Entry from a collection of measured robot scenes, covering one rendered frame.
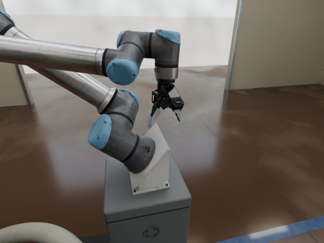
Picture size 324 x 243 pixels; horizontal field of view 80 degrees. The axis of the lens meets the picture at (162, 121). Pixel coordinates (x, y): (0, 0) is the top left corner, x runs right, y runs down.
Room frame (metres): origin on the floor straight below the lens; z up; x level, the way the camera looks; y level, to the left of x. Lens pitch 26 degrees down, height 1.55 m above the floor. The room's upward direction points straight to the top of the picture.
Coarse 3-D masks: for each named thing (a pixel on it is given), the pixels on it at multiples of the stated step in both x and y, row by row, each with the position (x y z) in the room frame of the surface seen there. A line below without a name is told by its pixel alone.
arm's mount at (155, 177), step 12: (156, 132) 0.86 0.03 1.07; (156, 144) 0.78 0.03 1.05; (156, 156) 0.71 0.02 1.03; (168, 156) 0.70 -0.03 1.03; (156, 168) 0.69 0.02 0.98; (168, 168) 0.70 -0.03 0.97; (132, 180) 0.69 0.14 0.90; (144, 180) 0.67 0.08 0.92; (156, 180) 0.69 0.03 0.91; (144, 192) 0.67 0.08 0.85
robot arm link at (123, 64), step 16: (0, 48) 0.63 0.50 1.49; (16, 48) 0.63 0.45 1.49; (32, 48) 0.63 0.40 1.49; (48, 48) 0.63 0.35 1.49; (64, 48) 0.63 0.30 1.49; (80, 48) 0.63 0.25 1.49; (96, 48) 0.64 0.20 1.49; (128, 48) 0.64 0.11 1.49; (32, 64) 0.64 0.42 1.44; (48, 64) 0.62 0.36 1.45; (64, 64) 0.62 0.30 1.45; (80, 64) 0.61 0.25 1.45; (96, 64) 0.60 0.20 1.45; (112, 64) 0.58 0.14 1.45; (128, 64) 0.58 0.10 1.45; (112, 80) 0.60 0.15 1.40; (128, 80) 0.60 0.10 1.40
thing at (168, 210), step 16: (112, 160) 0.92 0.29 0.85; (112, 176) 0.78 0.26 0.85; (128, 176) 0.78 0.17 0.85; (176, 176) 0.78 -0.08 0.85; (112, 192) 0.67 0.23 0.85; (128, 192) 0.67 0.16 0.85; (160, 192) 0.67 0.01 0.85; (176, 192) 0.67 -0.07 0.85; (112, 208) 0.58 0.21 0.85; (128, 208) 0.58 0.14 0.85; (144, 208) 0.59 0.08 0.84; (160, 208) 0.61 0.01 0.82; (176, 208) 0.63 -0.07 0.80; (112, 224) 0.56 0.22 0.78; (128, 224) 0.58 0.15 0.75; (144, 224) 0.59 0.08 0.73; (160, 224) 0.61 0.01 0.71; (176, 224) 0.63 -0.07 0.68; (112, 240) 0.56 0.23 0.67; (128, 240) 0.57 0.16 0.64; (144, 240) 0.59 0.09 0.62; (160, 240) 0.61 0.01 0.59; (176, 240) 0.63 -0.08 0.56
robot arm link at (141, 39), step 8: (120, 32) 0.75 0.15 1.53; (128, 32) 0.74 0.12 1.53; (136, 32) 0.74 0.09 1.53; (144, 32) 0.74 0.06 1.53; (152, 32) 0.75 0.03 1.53; (120, 40) 0.72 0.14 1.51; (128, 40) 0.69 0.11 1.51; (136, 40) 0.70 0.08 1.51; (144, 40) 0.71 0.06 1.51; (144, 48) 0.71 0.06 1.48; (144, 56) 0.73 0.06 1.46
